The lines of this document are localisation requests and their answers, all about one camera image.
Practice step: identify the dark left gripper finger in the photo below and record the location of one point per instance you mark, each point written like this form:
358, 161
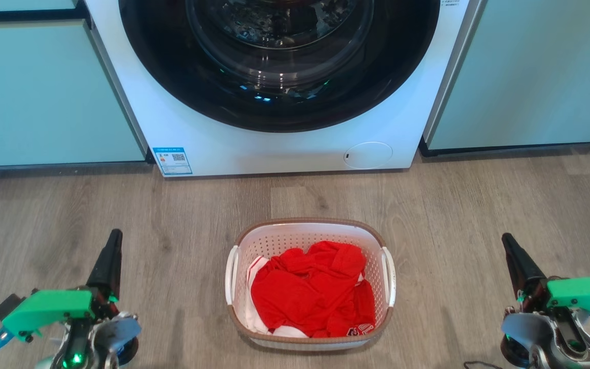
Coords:
101, 269
116, 271

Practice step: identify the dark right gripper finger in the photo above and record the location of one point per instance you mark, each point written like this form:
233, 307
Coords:
514, 271
529, 269

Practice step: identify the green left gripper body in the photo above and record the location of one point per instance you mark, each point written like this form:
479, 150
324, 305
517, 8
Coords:
49, 307

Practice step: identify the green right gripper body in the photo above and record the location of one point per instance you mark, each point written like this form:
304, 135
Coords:
582, 297

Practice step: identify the white laundry basket brown rim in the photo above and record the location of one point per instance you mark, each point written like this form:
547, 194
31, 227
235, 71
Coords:
300, 233

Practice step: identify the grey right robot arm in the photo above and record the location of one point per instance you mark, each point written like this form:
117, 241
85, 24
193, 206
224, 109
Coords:
546, 338

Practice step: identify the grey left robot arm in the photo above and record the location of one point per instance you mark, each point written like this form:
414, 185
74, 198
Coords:
95, 343

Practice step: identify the blue energy label sticker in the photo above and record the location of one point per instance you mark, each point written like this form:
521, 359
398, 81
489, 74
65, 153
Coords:
172, 161

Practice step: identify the white garment red trim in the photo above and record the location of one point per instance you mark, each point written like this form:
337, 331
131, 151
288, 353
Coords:
255, 269

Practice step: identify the pale green cabinet wide door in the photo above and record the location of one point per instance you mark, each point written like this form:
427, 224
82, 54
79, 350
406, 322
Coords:
44, 92

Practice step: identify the round white filter cover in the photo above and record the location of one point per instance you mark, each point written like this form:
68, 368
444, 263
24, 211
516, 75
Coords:
368, 155

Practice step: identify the pale green cabinet tall door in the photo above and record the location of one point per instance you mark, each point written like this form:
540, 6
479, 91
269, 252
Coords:
535, 72

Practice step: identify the white front-load washing machine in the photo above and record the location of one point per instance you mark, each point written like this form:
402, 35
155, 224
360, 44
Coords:
295, 148

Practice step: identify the black round washer door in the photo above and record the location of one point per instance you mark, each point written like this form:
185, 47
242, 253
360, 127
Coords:
172, 61

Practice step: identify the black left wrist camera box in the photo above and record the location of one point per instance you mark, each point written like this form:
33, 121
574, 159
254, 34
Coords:
8, 306

